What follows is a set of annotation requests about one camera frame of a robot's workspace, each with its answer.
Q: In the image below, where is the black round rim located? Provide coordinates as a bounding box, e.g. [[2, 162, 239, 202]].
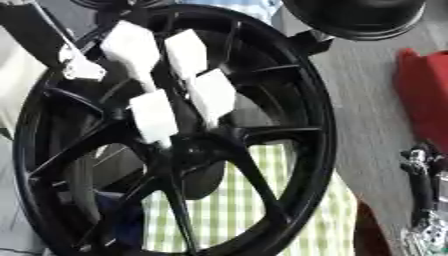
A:
[[280, 0, 429, 42]]

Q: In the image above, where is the black round disc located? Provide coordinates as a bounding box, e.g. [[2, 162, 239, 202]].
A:
[[178, 159, 230, 201]]

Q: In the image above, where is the white pin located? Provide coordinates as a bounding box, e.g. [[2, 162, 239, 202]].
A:
[[98, 20, 163, 94], [127, 88, 181, 149], [162, 28, 210, 82], [185, 68, 238, 130]]

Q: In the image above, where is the black spoked wheel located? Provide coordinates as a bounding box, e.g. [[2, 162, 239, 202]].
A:
[[10, 3, 340, 256]]

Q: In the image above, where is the white metal bracket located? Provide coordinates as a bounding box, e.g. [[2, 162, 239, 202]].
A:
[[56, 42, 109, 82]]

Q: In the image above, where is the dark red object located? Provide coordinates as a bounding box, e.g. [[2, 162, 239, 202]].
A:
[[351, 199, 394, 256]]

